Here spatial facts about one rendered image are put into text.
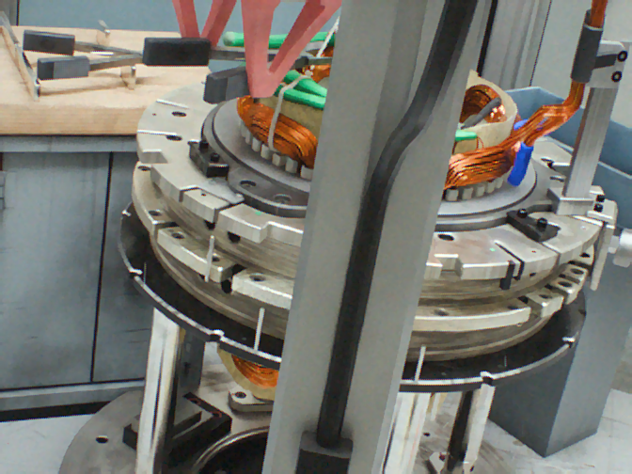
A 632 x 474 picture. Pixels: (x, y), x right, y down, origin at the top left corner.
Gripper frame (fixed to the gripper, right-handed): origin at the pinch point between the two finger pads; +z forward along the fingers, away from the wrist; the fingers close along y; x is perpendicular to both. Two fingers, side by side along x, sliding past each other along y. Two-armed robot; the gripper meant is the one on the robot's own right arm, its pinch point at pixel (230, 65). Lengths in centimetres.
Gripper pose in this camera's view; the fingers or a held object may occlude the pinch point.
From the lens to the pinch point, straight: 69.2
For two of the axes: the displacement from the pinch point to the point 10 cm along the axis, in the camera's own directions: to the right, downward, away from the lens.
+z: -2.1, 9.0, 3.9
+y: 6.5, 4.3, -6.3
